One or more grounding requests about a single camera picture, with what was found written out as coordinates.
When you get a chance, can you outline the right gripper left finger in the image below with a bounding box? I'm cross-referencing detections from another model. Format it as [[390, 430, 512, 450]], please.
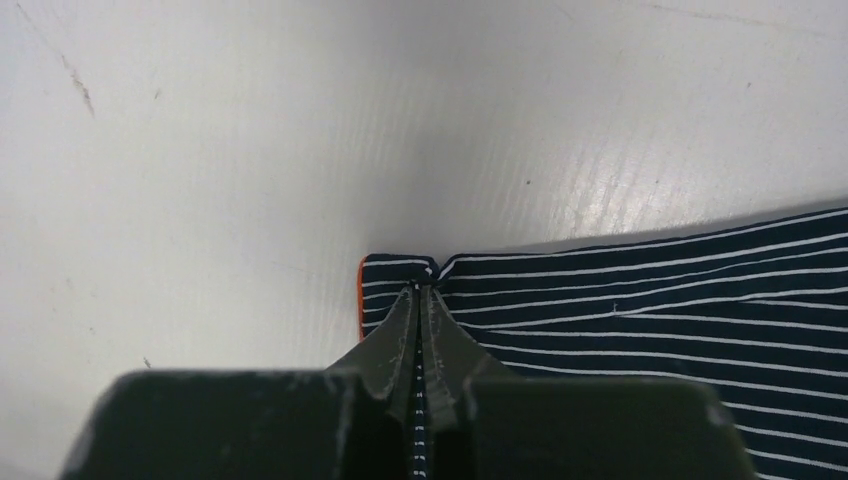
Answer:
[[327, 287, 421, 479]]

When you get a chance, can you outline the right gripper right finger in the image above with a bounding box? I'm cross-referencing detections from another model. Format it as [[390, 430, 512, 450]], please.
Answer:
[[420, 286, 515, 479]]

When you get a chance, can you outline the striped blue underwear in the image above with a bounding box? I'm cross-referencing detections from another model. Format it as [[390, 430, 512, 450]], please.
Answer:
[[359, 208, 847, 479]]

